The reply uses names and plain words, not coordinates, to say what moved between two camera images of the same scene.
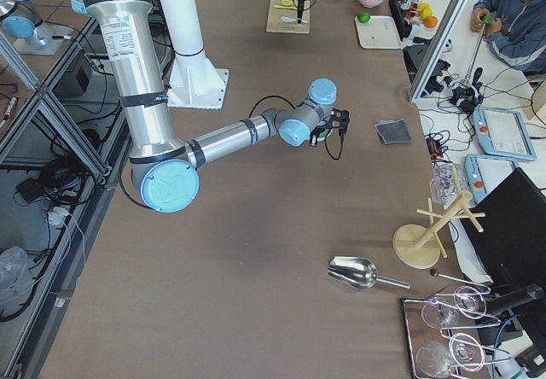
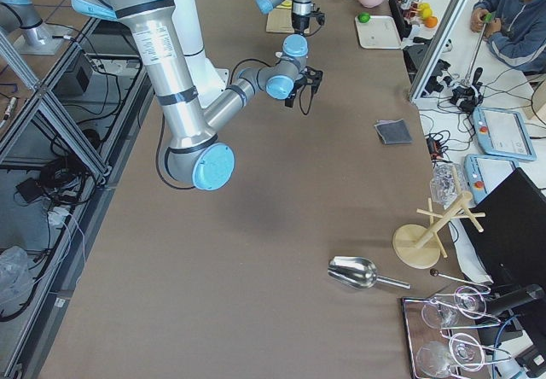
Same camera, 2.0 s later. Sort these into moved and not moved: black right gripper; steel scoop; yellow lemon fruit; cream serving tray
Moved: black right gripper
Not moved: cream serving tray; yellow lemon fruit; steel scoop
